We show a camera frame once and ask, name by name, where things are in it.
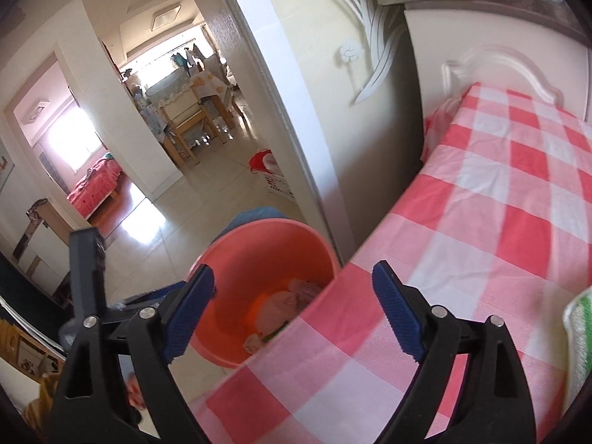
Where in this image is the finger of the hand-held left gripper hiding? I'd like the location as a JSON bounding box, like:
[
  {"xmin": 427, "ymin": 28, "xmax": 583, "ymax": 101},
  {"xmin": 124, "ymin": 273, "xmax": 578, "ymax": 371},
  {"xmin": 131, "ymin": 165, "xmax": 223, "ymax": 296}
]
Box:
[
  {"xmin": 105, "ymin": 282, "xmax": 186, "ymax": 327},
  {"xmin": 68, "ymin": 228, "xmax": 106, "ymax": 329}
]

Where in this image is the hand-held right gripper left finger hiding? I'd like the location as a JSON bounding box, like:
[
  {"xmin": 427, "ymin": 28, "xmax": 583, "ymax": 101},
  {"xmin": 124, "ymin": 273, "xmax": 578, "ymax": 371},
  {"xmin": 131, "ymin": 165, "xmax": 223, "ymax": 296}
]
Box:
[{"xmin": 46, "ymin": 263, "xmax": 216, "ymax": 444}]

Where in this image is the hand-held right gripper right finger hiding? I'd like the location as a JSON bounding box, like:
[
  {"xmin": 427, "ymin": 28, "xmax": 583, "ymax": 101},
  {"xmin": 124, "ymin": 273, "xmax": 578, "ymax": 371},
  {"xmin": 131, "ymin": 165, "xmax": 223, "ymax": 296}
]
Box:
[{"xmin": 371, "ymin": 260, "xmax": 537, "ymax": 444}]

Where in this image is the orange plastic bucket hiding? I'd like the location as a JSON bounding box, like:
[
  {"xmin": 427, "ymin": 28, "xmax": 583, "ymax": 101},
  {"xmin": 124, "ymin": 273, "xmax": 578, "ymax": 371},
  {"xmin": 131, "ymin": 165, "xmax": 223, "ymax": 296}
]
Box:
[{"xmin": 187, "ymin": 219, "xmax": 343, "ymax": 370}]

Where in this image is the wooden side cabinet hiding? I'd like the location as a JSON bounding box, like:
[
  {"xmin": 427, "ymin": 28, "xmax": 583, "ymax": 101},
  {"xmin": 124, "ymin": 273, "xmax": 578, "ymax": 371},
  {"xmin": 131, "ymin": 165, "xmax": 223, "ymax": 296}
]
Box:
[{"xmin": 11, "ymin": 199, "xmax": 75, "ymax": 306}]

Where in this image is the bed with red blanket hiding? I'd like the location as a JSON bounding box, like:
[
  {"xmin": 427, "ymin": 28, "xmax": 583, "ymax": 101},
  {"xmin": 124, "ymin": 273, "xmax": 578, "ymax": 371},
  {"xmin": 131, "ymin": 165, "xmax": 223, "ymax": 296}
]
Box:
[{"xmin": 67, "ymin": 155, "xmax": 123, "ymax": 220}]

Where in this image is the cardboard box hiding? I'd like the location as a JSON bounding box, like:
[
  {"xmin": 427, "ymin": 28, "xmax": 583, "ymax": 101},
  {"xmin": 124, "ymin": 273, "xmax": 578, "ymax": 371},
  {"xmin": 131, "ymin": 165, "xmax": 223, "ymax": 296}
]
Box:
[{"xmin": 0, "ymin": 324, "xmax": 65, "ymax": 382}]

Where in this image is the crumpled plastic packaging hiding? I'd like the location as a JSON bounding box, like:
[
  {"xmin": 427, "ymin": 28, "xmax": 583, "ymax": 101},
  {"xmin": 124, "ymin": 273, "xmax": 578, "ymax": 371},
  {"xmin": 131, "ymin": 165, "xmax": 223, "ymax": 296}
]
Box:
[{"xmin": 245, "ymin": 277, "xmax": 324, "ymax": 352}]

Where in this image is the person's jeans leg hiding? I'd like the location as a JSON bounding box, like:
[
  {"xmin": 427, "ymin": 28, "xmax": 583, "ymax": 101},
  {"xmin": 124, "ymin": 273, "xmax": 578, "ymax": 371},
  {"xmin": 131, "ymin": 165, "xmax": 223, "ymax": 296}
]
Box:
[{"xmin": 210, "ymin": 207, "xmax": 297, "ymax": 250}]

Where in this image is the red checkered tablecloth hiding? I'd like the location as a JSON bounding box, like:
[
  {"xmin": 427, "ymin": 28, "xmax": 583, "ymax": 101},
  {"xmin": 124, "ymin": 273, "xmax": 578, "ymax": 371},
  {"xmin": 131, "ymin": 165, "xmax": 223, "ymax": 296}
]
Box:
[{"xmin": 187, "ymin": 81, "xmax": 592, "ymax": 444}]

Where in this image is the white laundry basket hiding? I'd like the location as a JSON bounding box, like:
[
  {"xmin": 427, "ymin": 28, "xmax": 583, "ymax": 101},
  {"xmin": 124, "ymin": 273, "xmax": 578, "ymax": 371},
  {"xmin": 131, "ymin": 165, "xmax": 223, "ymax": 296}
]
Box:
[{"xmin": 263, "ymin": 166, "xmax": 297, "ymax": 204}]

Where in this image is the red cloth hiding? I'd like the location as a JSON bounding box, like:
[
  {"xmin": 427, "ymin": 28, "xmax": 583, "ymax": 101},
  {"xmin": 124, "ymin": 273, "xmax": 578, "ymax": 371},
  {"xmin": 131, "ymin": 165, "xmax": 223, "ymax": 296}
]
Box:
[{"xmin": 249, "ymin": 149, "xmax": 278, "ymax": 172}]

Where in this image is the green white towel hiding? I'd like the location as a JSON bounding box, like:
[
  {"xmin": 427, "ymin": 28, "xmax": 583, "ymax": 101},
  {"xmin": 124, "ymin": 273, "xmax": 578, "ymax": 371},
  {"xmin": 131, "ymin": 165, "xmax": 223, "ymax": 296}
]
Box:
[{"xmin": 562, "ymin": 287, "xmax": 592, "ymax": 394}]

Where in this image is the wooden chair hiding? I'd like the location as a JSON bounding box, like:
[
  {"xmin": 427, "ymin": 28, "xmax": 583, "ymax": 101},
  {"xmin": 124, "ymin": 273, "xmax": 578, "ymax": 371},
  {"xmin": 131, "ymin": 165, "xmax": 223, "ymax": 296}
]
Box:
[{"xmin": 157, "ymin": 88, "xmax": 227, "ymax": 165}]

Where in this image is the dining table with cloth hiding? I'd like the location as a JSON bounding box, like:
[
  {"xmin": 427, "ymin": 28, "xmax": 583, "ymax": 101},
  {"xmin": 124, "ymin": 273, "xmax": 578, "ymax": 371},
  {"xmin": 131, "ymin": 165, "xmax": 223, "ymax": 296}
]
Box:
[{"xmin": 192, "ymin": 71, "xmax": 241, "ymax": 118}]

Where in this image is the square ceiling lamp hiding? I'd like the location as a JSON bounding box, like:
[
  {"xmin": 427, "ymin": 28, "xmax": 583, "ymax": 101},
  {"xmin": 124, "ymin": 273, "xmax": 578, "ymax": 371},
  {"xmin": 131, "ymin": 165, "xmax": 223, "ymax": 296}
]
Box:
[{"xmin": 150, "ymin": 4, "xmax": 183, "ymax": 31}]

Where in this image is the white cabinet door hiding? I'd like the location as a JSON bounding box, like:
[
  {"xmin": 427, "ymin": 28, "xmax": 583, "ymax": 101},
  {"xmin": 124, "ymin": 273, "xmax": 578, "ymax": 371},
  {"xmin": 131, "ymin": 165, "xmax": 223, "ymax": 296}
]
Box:
[{"xmin": 404, "ymin": 2, "xmax": 592, "ymax": 181}]

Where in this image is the white door frame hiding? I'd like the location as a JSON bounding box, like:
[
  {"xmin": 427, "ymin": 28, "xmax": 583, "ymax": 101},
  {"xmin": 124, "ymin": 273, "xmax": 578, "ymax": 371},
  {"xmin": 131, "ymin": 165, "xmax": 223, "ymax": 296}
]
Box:
[{"xmin": 203, "ymin": 0, "xmax": 354, "ymax": 264}]

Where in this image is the white flower wall hook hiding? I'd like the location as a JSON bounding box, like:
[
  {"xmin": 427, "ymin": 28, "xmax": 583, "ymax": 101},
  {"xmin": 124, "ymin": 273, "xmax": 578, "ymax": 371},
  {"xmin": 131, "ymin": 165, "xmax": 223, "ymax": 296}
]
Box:
[{"xmin": 337, "ymin": 41, "xmax": 364, "ymax": 93}]

